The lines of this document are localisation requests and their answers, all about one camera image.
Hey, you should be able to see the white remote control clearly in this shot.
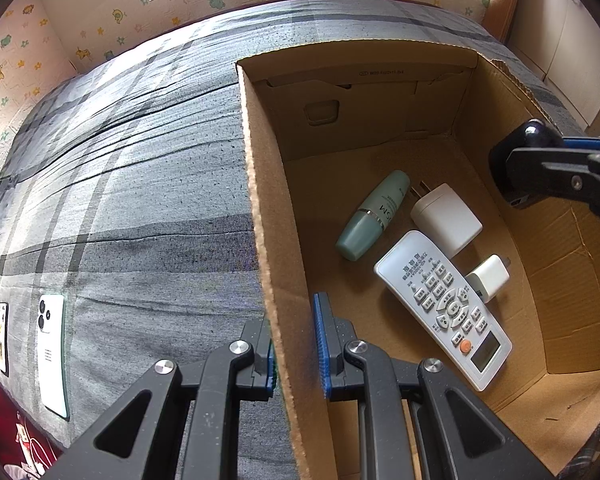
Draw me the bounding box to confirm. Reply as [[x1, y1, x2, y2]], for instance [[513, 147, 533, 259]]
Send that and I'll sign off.
[[374, 230, 513, 393]]

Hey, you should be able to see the brown cardboard box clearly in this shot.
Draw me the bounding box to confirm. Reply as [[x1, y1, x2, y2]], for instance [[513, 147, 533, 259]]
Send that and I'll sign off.
[[235, 40, 600, 480]]

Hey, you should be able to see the large white charger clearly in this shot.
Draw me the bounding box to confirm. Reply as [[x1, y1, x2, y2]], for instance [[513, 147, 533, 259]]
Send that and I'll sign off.
[[410, 180, 483, 257]]

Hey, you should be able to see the white cabinet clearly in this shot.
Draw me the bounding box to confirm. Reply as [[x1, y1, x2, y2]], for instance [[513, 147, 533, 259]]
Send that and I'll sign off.
[[507, 0, 600, 133]]

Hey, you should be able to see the black plastic device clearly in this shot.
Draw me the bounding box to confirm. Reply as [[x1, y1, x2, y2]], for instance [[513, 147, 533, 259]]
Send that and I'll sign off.
[[489, 119, 565, 209]]

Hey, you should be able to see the grey plaid bed sheet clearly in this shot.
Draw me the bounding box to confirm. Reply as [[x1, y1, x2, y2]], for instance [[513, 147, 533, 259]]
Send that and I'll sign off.
[[0, 0, 600, 480]]

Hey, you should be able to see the white smartphone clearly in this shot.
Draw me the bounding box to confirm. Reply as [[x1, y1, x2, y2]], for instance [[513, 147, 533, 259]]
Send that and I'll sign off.
[[36, 294, 71, 421]]

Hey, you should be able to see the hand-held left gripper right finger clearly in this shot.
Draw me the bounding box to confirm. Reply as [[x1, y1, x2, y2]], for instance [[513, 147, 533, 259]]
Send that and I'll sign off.
[[312, 291, 556, 480]]

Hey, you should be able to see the orange curtain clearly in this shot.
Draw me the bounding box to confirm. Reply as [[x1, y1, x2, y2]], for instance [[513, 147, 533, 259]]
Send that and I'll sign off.
[[482, 0, 526, 43]]

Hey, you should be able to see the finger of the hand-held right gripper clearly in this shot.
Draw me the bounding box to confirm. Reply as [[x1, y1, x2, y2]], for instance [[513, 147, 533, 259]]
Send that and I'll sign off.
[[505, 146, 600, 223], [560, 134, 600, 157]]

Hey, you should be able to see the white phone with stickers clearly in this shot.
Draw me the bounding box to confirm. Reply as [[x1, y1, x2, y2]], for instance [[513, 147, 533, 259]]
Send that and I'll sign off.
[[0, 302, 10, 375]]

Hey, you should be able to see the teal cosmetic bottle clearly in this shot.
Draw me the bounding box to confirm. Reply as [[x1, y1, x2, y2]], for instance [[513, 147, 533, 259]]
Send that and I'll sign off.
[[335, 170, 412, 262]]

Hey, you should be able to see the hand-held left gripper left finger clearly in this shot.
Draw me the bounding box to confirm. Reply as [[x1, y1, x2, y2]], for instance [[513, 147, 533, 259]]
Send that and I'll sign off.
[[44, 310, 279, 480]]

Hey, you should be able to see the small white charger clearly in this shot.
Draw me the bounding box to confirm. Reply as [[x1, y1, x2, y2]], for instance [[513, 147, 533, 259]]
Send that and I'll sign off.
[[465, 254, 512, 305]]

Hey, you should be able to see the red patterned cloth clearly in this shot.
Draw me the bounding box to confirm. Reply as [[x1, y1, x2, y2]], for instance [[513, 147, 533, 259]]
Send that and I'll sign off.
[[0, 375, 63, 480]]

